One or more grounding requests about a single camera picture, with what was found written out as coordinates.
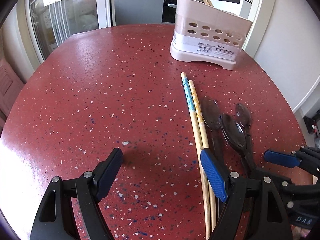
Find blue patterned chopstick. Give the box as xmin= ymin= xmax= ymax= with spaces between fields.
xmin=181 ymin=72 xmax=211 ymax=239

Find grey kitchen counter cabinets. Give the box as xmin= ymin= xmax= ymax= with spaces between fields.
xmin=114 ymin=0 xmax=167 ymax=25

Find dark translucent spoon middle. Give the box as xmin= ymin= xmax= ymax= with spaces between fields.
xmin=221 ymin=113 xmax=256 ymax=177

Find dark translucent spoon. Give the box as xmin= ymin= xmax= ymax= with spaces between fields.
xmin=201 ymin=96 xmax=225 ymax=165
xmin=221 ymin=113 xmax=256 ymax=177
xmin=235 ymin=103 xmax=253 ymax=161

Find dark translucent spoon upper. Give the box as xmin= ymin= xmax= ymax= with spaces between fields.
xmin=235 ymin=103 xmax=253 ymax=161

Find yellow patterned chopstick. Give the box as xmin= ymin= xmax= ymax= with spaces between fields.
xmin=188 ymin=80 xmax=216 ymax=235

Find dark translucent spoon left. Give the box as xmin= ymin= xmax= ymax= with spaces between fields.
xmin=201 ymin=96 xmax=225 ymax=165

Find pink plastic utensil holder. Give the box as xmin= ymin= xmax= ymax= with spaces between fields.
xmin=170 ymin=0 xmax=252 ymax=70

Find black built-in oven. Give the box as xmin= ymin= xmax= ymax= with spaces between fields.
xmin=162 ymin=0 xmax=177 ymax=23

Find glass sliding door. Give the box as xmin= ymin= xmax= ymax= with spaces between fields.
xmin=25 ymin=0 xmax=115 ymax=62

